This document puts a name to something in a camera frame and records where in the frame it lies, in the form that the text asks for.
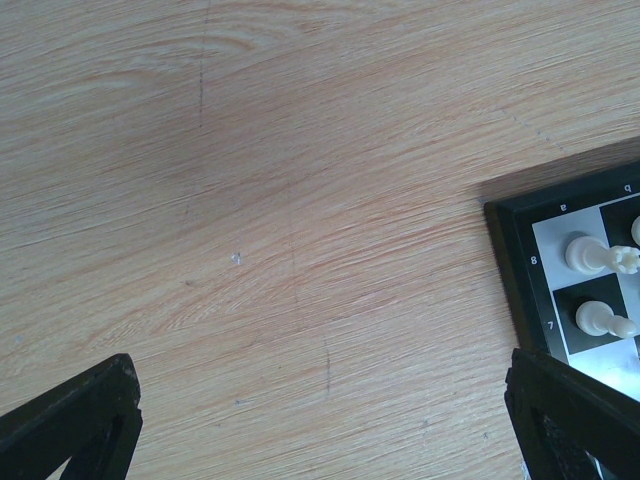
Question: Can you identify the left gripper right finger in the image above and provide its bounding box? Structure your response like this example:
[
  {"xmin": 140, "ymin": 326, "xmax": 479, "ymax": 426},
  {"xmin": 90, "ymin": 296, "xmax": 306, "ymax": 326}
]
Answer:
[{"xmin": 504, "ymin": 348, "xmax": 639, "ymax": 479}]

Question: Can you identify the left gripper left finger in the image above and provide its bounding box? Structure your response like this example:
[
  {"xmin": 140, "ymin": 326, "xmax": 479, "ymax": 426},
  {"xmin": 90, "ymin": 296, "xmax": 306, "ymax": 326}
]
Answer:
[{"xmin": 1, "ymin": 353, "xmax": 143, "ymax": 479}]

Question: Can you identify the white corner pawn piece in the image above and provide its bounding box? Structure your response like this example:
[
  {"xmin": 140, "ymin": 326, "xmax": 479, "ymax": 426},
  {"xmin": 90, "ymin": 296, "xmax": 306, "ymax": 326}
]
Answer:
[{"xmin": 576, "ymin": 301, "xmax": 639, "ymax": 339}]

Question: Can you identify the white rook piece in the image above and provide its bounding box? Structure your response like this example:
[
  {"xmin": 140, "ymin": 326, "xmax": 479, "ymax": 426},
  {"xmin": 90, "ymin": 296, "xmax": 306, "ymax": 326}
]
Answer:
[{"xmin": 565, "ymin": 236, "xmax": 639, "ymax": 275}]

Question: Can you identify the black white chessboard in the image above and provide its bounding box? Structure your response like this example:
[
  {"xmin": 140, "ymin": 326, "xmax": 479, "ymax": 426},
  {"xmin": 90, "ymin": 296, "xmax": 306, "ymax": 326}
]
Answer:
[{"xmin": 484, "ymin": 163, "xmax": 639, "ymax": 403}]

